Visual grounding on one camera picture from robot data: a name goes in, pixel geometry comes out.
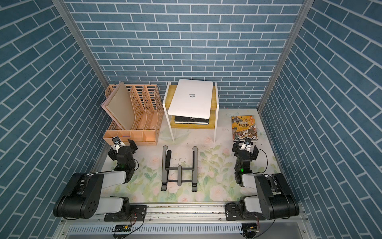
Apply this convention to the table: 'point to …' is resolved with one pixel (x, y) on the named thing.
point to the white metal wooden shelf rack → (213, 115)
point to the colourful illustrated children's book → (244, 126)
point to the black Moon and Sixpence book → (190, 120)
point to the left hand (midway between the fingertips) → (125, 142)
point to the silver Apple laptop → (193, 98)
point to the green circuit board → (122, 228)
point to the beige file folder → (121, 106)
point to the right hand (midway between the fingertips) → (248, 144)
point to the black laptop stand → (180, 174)
